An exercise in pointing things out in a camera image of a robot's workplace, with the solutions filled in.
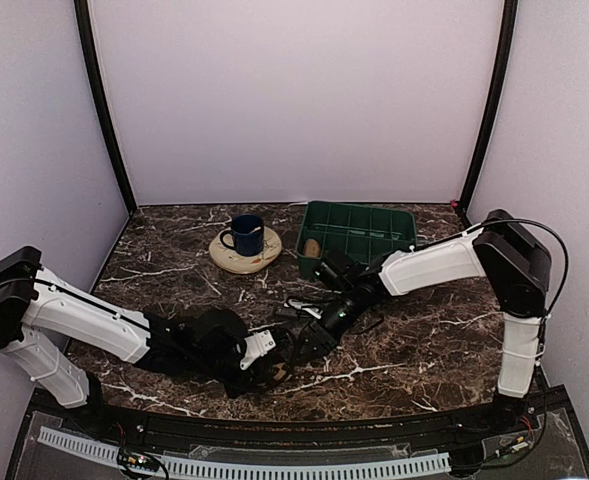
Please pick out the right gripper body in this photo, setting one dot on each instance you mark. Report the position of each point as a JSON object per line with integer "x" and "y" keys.
{"x": 333, "y": 333}

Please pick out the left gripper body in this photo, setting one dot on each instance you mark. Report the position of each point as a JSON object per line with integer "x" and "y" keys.
{"x": 206, "y": 365}

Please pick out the green divided plastic tray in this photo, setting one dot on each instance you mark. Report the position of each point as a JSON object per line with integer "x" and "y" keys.
{"x": 362, "y": 232}

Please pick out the brown argyle sock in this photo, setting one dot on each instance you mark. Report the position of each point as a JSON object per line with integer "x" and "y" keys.
{"x": 280, "y": 372}

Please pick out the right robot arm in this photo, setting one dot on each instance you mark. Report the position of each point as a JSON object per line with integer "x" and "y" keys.
{"x": 501, "y": 249}

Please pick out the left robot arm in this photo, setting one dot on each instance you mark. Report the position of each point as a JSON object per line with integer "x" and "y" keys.
{"x": 34, "y": 300}

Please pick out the cream round coaster plate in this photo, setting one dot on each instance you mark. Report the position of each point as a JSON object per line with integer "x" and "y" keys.
{"x": 230, "y": 261}

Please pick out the dark blue enamel mug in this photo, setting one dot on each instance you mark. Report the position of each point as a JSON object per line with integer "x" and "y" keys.
{"x": 245, "y": 235}

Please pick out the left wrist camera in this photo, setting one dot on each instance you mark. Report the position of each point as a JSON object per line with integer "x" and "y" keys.
{"x": 256, "y": 346}

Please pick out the black front rail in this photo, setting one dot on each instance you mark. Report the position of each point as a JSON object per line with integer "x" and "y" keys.
{"x": 459, "y": 429}

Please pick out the white slotted cable duct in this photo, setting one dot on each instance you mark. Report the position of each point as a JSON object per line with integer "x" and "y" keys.
{"x": 170, "y": 466}

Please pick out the right black frame post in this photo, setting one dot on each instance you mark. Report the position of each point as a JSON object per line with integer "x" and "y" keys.
{"x": 490, "y": 112}

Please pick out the black frame post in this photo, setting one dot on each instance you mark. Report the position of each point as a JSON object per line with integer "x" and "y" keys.
{"x": 100, "y": 101}
{"x": 490, "y": 112}

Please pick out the left black frame post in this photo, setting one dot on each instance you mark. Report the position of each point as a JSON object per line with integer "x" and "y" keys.
{"x": 100, "y": 101}

